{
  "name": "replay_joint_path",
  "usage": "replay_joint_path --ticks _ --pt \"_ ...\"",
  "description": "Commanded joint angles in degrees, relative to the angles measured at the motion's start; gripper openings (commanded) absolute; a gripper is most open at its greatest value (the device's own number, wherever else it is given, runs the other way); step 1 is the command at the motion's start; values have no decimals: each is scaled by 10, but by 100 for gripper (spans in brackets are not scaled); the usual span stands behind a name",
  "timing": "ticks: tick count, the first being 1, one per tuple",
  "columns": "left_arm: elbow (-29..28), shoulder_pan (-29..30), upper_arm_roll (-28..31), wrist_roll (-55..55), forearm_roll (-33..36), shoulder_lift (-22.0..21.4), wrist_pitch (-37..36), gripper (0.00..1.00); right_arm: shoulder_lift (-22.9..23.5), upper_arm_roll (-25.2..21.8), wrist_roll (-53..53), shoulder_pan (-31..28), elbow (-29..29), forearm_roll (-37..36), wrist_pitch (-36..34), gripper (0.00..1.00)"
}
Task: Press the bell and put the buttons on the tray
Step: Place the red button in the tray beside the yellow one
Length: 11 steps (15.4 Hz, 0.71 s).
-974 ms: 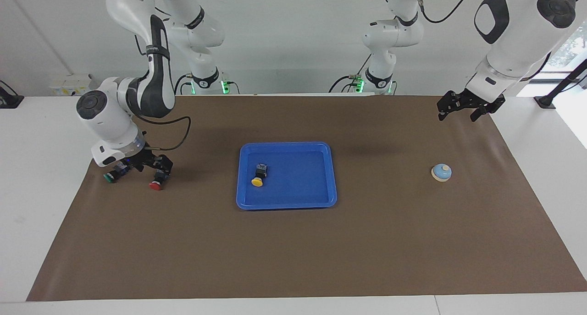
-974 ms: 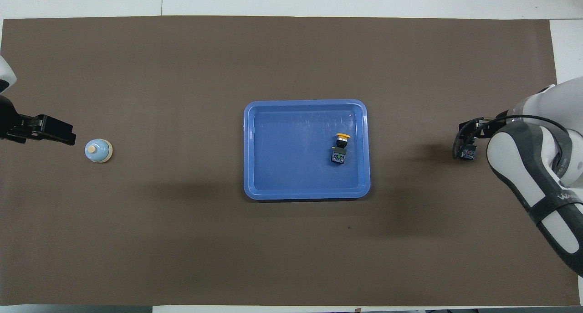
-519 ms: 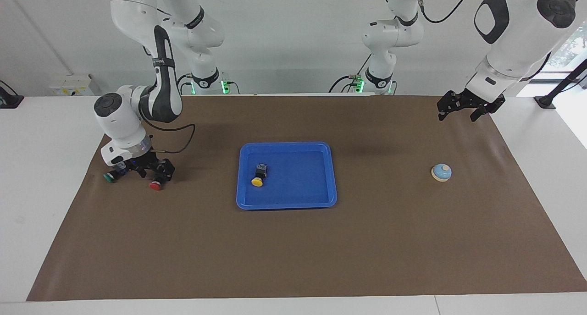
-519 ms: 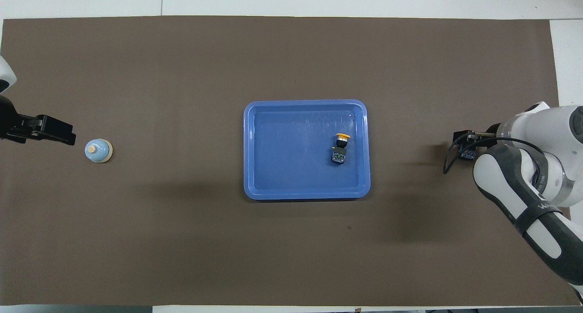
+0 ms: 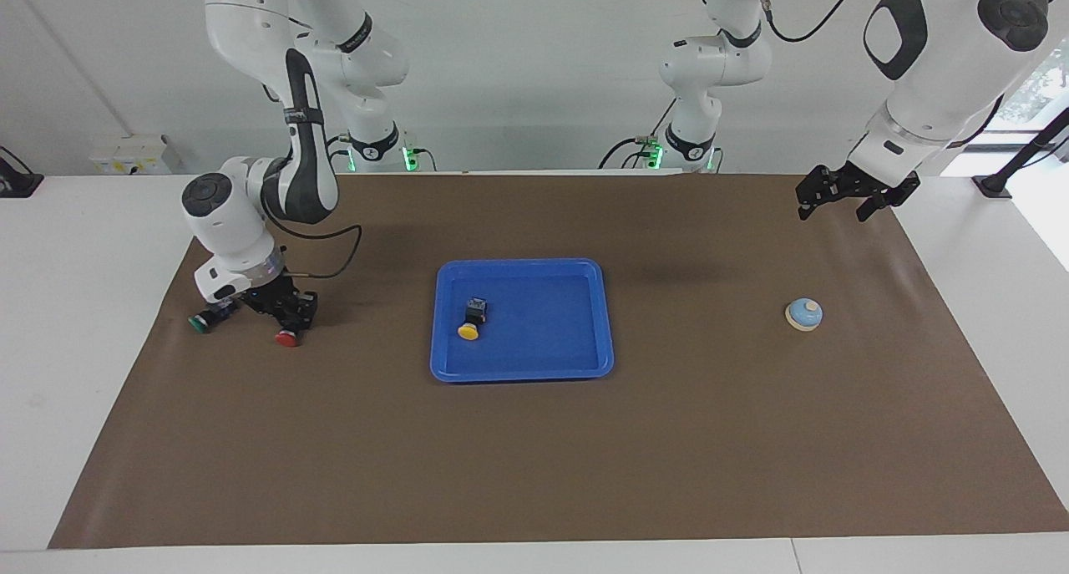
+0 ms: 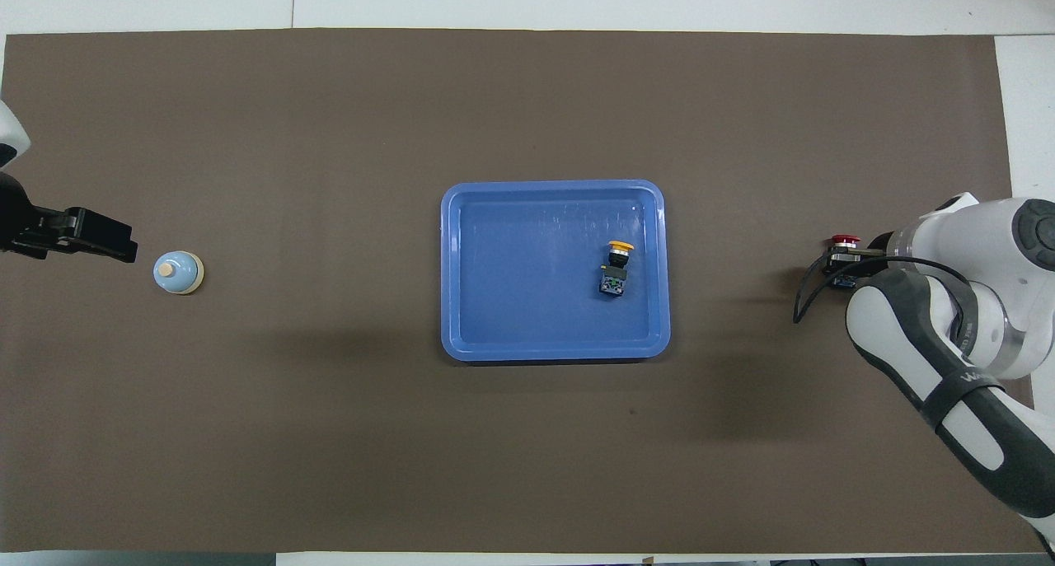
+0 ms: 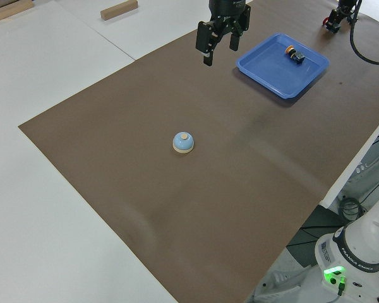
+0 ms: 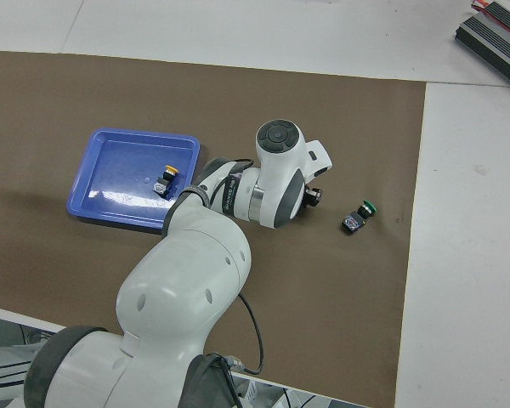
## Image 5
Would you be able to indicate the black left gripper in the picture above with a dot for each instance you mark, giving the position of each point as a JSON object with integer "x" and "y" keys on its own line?
{"x": 848, "y": 181}

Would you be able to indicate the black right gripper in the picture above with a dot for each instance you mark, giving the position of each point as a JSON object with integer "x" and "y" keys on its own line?
{"x": 280, "y": 294}

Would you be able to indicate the red push button switch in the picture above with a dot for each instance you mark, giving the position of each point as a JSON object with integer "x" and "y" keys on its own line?
{"x": 288, "y": 338}

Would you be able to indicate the green push button switch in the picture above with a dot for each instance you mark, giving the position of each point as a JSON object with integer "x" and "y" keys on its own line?
{"x": 200, "y": 323}

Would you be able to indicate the yellow push button switch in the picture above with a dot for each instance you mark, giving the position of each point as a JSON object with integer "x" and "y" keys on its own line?
{"x": 470, "y": 330}

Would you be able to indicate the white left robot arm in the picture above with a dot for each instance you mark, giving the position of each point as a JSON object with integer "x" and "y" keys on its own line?
{"x": 944, "y": 73}

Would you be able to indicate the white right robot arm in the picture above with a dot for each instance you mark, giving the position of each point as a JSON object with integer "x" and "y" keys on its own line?
{"x": 242, "y": 22}

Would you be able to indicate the blue plastic tray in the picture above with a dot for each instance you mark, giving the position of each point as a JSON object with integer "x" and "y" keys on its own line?
{"x": 551, "y": 340}

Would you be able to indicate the black stand with pole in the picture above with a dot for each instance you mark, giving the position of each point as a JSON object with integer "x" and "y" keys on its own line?
{"x": 992, "y": 184}

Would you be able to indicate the brown table mat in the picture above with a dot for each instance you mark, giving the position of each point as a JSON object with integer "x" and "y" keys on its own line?
{"x": 534, "y": 457}

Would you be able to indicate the white wall socket box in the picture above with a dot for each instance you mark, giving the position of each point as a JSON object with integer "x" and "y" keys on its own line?
{"x": 129, "y": 156}

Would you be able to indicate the black clamp mount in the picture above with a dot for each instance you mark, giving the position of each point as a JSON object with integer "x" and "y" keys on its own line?
{"x": 17, "y": 181}

